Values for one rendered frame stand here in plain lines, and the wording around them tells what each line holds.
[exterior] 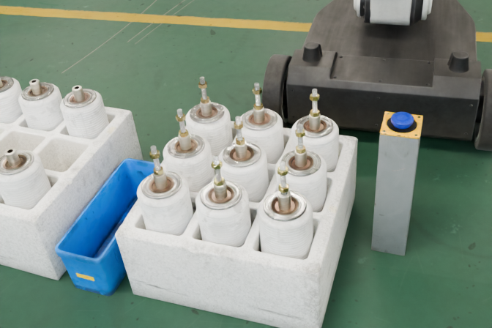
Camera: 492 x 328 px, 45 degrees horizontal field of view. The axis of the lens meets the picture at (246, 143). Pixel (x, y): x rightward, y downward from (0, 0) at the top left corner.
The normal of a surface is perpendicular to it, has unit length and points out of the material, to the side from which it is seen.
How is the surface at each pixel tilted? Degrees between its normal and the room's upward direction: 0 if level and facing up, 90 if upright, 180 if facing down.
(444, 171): 0
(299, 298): 90
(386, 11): 106
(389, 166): 90
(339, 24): 0
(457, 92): 45
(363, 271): 0
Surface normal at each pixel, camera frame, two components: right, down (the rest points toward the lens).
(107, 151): 0.93, 0.16
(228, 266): -0.31, 0.61
